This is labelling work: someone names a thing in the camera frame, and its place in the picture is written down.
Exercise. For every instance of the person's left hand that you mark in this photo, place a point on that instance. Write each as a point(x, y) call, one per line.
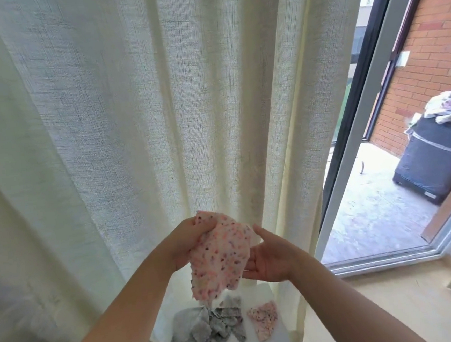
point(180, 241)

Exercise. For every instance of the person's right hand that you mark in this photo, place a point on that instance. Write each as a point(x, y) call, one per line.
point(275, 258)

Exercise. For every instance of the pink floral cloth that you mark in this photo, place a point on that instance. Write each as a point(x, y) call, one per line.
point(263, 320)
point(220, 255)

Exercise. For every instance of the pile of grey cloths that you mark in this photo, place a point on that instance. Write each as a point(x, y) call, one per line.
point(190, 335)
point(229, 316)

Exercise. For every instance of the person's right forearm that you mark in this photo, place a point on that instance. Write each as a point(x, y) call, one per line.
point(357, 306)

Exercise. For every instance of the person's left forearm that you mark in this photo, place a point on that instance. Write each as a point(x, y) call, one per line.
point(124, 321)

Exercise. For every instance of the white linen curtain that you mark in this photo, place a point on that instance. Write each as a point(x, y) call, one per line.
point(164, 88)

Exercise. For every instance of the brown wooden board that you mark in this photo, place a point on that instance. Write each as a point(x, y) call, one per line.
point(450, 206)

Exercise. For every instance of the dark blue tarpaulin cover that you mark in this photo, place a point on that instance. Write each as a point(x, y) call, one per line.
point(435, 160)

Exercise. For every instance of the white patterned cloth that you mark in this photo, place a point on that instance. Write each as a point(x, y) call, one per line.
point(446, 109)

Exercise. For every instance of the white sliding door frame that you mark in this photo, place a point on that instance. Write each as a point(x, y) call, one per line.
point(362, 119)

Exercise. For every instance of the dark balcony window frame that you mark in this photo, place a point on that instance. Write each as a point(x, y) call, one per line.
point(388, 62)

